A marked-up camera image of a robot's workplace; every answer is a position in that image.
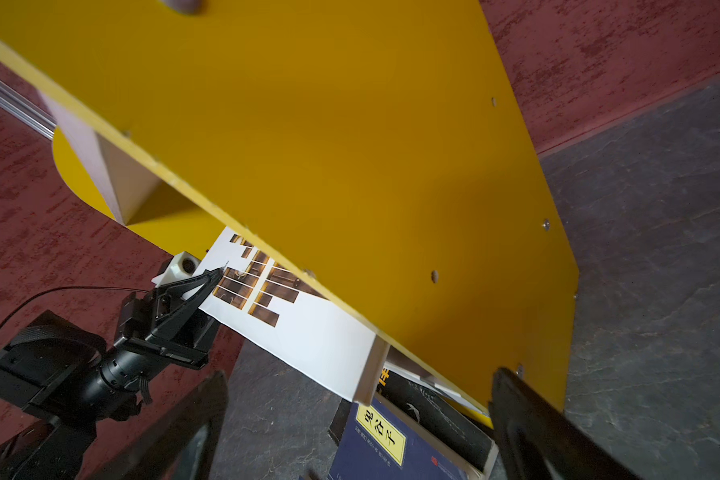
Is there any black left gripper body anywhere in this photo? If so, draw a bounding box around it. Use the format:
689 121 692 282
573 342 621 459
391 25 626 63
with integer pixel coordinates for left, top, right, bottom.
114 286 219 369

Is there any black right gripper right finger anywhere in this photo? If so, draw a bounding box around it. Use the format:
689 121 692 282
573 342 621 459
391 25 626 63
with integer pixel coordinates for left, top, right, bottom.
489 367 638 479

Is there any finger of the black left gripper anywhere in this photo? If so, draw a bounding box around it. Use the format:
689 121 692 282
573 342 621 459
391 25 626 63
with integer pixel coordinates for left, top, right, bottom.
152 268 223 348

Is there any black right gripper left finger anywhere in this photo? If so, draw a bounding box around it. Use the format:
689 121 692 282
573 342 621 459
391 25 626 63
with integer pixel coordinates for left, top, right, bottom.
90 371 228 479

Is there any white book brown pattern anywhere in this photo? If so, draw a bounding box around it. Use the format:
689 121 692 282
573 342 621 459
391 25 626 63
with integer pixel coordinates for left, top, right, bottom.
197 228 389 405

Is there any blue book yellow label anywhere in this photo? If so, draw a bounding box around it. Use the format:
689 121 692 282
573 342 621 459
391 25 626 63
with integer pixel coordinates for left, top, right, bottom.
327 397 484 479

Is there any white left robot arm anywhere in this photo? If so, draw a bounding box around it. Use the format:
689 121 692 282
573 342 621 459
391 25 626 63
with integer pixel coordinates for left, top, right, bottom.
0 268 223 479

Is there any black book under blue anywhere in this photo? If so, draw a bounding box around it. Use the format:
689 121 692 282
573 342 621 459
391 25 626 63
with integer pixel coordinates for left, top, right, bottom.
337 371 498 479

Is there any yellow pink blue bookshelf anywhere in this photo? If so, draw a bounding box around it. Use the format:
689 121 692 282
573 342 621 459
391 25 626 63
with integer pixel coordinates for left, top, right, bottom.
0 1 578 408

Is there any left corner aluminium profile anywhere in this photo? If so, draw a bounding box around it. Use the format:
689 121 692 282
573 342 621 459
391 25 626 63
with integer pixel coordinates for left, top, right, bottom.
0 80 56 140

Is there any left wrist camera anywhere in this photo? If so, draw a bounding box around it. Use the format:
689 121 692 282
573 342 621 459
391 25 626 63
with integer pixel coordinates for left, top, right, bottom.
152 252 200 287

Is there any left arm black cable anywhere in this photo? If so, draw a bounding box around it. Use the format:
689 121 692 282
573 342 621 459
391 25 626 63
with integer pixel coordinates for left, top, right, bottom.
0 285 151 360

